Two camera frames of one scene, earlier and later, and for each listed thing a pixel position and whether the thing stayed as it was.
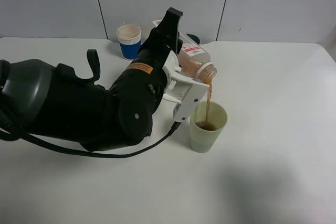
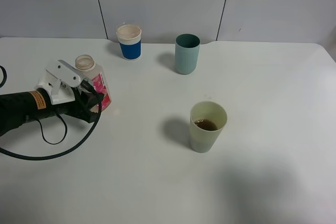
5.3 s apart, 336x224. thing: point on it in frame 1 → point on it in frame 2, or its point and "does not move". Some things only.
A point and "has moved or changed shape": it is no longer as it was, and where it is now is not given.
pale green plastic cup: x=203 y=135 does not move
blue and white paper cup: x=129 y=36 does not move
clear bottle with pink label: x=194 y=60 has moved or changed shape
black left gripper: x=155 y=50 → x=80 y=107
